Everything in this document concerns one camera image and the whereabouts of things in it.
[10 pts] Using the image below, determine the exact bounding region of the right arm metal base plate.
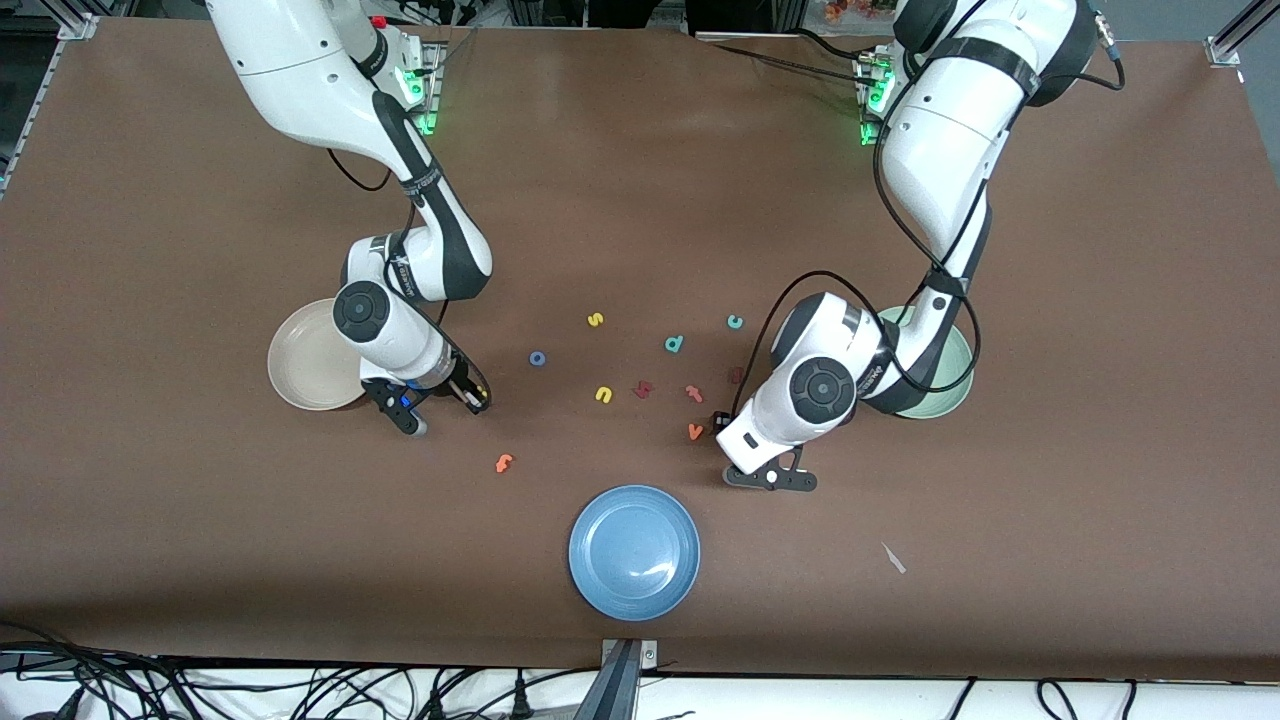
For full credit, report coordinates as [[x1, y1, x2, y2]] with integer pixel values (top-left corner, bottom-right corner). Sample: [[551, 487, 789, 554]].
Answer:
[[395, 28, 448, 137]]

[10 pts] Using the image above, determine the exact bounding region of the black cable on table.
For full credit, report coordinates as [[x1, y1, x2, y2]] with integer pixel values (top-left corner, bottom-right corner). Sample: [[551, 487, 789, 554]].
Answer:
[[700, 28, 881, 86]]

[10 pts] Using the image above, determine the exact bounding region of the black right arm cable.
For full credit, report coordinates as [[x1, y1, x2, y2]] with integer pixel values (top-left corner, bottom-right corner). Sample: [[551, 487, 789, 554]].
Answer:
[[325, 100, 451, 331]]

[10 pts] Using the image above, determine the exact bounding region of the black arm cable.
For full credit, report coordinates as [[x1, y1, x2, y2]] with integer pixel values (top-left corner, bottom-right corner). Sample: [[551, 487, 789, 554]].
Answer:
[[325, 100, 451, 331], [738, 40, 1126, 419]]

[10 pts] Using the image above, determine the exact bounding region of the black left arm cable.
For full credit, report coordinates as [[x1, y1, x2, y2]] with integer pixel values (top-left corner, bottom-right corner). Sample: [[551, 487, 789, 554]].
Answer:
[[738, 40, 1126, 419]]

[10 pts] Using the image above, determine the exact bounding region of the blue plate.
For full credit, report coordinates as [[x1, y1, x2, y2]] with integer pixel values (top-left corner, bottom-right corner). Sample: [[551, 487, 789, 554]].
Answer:
[[568, 485, 702, 622]]

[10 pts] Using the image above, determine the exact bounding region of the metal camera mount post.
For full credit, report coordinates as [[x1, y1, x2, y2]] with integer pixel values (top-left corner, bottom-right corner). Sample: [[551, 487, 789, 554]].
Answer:
[[600, 638, 661, 720]]

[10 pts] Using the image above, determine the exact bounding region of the mint green plate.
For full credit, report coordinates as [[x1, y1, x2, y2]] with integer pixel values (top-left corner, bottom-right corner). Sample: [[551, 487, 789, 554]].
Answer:
[[877, 305, 975, 419]]

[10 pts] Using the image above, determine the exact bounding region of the beige brown plate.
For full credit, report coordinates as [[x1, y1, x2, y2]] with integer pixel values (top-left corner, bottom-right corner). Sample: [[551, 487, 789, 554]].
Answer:
[[267, 298, 371, 412]]

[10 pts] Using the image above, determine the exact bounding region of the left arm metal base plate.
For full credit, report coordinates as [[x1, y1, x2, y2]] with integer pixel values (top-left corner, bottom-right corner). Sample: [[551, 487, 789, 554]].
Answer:
[[853, 50, 901, 148]]

